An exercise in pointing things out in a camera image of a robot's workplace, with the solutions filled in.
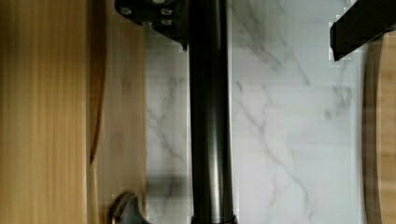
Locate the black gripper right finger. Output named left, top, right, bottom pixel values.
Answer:
left=330, top=0, right=396, bottom=62

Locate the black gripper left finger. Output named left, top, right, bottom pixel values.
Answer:
left=114, top=0, right=189, bottom=51

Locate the black drawer handle bar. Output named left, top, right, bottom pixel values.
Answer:
left=186, top=0, right=237, bottom=224

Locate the wooden cutting board base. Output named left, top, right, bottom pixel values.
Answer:
left=361, top=32, right=396, bottom=224

